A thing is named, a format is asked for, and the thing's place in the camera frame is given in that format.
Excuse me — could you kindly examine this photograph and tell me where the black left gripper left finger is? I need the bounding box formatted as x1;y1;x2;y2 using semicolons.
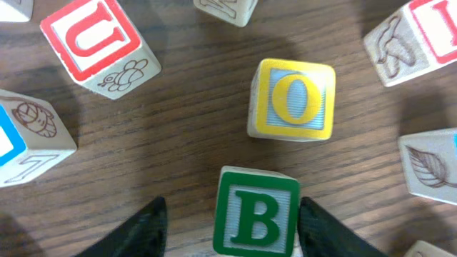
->
76;196;168;257

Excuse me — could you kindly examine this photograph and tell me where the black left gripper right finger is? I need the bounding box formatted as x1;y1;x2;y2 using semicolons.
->
298;197;386;257

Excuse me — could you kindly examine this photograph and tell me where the green B block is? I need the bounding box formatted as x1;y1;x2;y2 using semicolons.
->
213;166;300;257

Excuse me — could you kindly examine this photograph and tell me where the blue L block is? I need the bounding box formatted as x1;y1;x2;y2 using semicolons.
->
398;128;456;205

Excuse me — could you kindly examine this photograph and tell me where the blue P block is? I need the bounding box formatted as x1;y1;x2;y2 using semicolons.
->
1;89;77;188

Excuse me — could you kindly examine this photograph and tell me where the red U block upper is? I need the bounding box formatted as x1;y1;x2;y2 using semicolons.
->
40;0;161;100

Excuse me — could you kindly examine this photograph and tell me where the red I block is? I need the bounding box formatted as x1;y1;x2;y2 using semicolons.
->
363;0;456;87

